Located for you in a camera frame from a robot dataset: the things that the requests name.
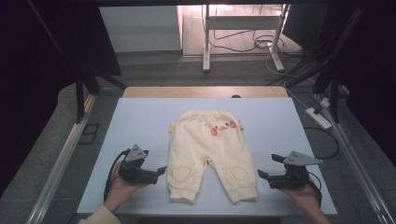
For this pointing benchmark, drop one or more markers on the black metal stand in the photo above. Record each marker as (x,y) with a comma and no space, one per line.
(80,96)
(334,99)

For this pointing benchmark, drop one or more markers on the aluminium rail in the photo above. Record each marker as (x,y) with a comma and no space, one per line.
(59,168)
(358,168)

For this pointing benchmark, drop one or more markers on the dark monitor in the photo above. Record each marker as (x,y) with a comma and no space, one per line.
(305,25)

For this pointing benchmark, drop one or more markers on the white panel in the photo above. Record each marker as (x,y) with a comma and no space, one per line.
(140,29)

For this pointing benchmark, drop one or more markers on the white desk frame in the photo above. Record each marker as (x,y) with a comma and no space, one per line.
(239,22)

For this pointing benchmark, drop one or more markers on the cream baby pants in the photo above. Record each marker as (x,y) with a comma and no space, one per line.
(199,146)

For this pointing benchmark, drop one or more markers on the person's right hand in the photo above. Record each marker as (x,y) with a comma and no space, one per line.
(306,197)

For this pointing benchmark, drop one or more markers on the wooden table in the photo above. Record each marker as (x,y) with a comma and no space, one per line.
(186,92)

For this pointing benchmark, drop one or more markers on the white power strip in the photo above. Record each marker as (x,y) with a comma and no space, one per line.
(319,119)

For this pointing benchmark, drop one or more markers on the person's left hand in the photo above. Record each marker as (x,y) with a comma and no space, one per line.
(120,191)

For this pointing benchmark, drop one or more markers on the dark curtain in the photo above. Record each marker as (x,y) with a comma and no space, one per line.
(373,77)
(31,77)

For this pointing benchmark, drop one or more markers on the small white adapter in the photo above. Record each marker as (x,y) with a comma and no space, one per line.
(325,102)

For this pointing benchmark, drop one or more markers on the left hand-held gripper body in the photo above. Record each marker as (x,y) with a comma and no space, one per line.
(137,174)

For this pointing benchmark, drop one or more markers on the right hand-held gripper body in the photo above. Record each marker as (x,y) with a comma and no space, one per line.
(289,180)

